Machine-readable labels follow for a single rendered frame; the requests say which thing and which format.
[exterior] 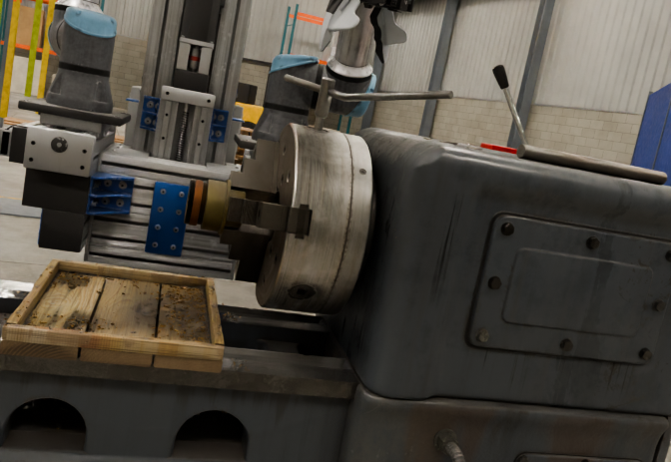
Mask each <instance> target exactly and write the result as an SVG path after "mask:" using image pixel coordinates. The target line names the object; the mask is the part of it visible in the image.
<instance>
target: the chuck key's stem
mask: <svg viewBox="0 0 671 462"><path fill-rule="evenodd" d="M335 83H336V80H335V79H331V78H327V77H323V79H322V83H321V88H320V92H319V97H318V101H317V106H316V110H315V115H316V116H317V117H316V122H315V126H314V128H313V130H316V131H321V132H322V129H323V125H324V120H325V118H326V117H327V116H328V114H329V109H330V105H331V101H332V97H331V96H329V95H328V91H329V90H330V89H334V87H335Z"/></svg>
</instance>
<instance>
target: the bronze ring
mask: <svg viewBox="0 0 671 462"><path fill-rule="evenodd" d="M230 197H233V198H240V199H245V198H246V193H245V192H242V191H236V190H231V180H226V181H225V182H222V181H216V180H208V181H207V182H206V183H204V182H203V181H200V180H191V181H190V185H189V191H188V196H187V203H186V209H185V217H184V224H187V225H190V226H196V225H201V230H207V231H217V232H218V234H223V232H224V229H225V226H226V227H233V228H239V227H240V226H241V225H242V224H241V223H236V222H230V221H227V216H228V210H229V204H230Z"/></svg>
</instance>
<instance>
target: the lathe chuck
mask: <svg viewBox="0 0 671 462"><path fill-rule="evenodd" d="M310 128H312V127H308V126H303V125H298V124H292V123H289V124H287V125H286V126H285V127H284V128H283V130H282V132H281V136H280V152H279V167H278V183H277V187H278V189H279V191H280V203H275V202H272V204H278V205H284V206H288V207H293V208H300V205H305V206H308V210H310V211H311V213H310V219H309V226H308V232H307V235H305V234H304V235H303V238H297V237H295V234H294V233H291V232H286V231H275V232H274V235H273V238H272V240H270V241H268V245H267V249H266V253H265V257H264V261H263V264H262V268H261V272H260V276H259V280H258V284H257V287H256V298H257V301H258V304H259V305H260V306H261V307H265V308H273V309H282V310H291V311H299V312H308V313H316V312H318V311H319V310H320V309H321V308H322V307H323V306H324V304H325V303H326V301H327V299H328V297H329V295H330V293H331V291H332V288H333V286H334V283H335V281H336V276H337V272H338V269H339V265H340V262H341V258H342V254H343V249H344V244H345V239H346V234H347V227H348V221H349V213H350V203H351V186H352V169H351V156H350V150H349V145H348V142H347V139H346V137H345V136H344V134H343V133H340V132H334V131H329V130H324V129H323V130H324V131H326V132H325V133H324V132H318V131H314V130H312V129H310ZM297 286H307V287H309V288H310V289H311V290H312V293H311V295H309V296H308V297H305V298H297V297H294V296H292V295H291V290H292V289H293V288H295V287H297Z"/></svg>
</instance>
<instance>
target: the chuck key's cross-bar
mask: <svg viewBox="0 0 671 462"><path fill-rule="evenodd" d="M284 80H285V81H286V82H289V83H292V84H295V85H298V86H301V87H304V88H307V89H310V90H313V91H316V92H320V88H321V85H318V84H315V83H312V82H309V81H306V80H303V79H300V78H297V77H294V76H291V75H288V74H286V75H285V76H284ZM328 95H329V96H331V97H334V98H336V99H339V100H342V101H347V102H357V101H398V100H439V99H452V97H453V92H452V91H451V90H450V91H422V92H393V93H364V94H346V93H342V92H339V91H336V90H333V89H330V90H329V91H328Z"/></svg>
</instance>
